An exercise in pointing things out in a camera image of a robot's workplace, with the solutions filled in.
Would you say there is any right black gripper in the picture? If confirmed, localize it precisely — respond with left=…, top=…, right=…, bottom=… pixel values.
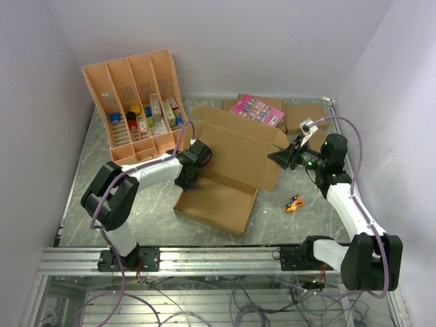
left=268, top=134, right=326, bottom=172

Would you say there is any large cardboard box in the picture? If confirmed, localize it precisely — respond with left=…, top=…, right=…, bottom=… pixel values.
left=174, top=105, right=289, bottom=237

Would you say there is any orange toy car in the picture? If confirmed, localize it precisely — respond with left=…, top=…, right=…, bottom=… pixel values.
left=284, top=193, right=305, bottom=213

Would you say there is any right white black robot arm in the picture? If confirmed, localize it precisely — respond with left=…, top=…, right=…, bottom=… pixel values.
left=268, top=134, right=403, bottom=293

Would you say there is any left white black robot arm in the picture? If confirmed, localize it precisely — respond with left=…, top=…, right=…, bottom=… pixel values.
left=80, top=139, right=212, bottom=272

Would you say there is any small folded cardboard box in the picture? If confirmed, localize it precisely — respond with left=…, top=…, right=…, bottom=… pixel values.
left=308, top=129, right=327, bottom=152

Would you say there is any folded cardboard box middle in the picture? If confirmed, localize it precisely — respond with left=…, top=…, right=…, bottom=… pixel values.
left=284, top=103, right=326, bottom=135

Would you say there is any folded cardboard box under book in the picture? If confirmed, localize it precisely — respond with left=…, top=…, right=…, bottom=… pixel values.
left=220, top=95, right=287, bottom=132

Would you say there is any green white small carton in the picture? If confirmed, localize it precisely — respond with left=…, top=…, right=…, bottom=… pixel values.
left=162, top=100, right=176, bottom=127

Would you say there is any pink paperback book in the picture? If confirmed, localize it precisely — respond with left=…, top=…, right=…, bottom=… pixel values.
left=229, top=94, right=285, bottom=127

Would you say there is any peach plastic file organizer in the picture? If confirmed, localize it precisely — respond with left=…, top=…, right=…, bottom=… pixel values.
left=83, top=50, right=187, bottom=164

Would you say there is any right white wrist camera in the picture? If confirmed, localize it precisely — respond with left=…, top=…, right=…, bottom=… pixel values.
left=299, top=119, right=318, bottom=145

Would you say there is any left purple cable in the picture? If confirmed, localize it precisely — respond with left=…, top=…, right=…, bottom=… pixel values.
left=76, top=121, right=197, bottom=324

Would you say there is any purple cable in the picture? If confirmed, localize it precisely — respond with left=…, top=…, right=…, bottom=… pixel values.
left=306, top=115, right=391, bottom=300
left=76, top=121, right=197, bottom=324

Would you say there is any aluminium mounting rail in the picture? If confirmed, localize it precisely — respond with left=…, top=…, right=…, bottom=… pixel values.
left=39, top=245, right=396, bottom=277

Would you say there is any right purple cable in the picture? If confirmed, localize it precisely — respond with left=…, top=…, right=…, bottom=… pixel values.
left=306, top=115, right=391, bottom=300

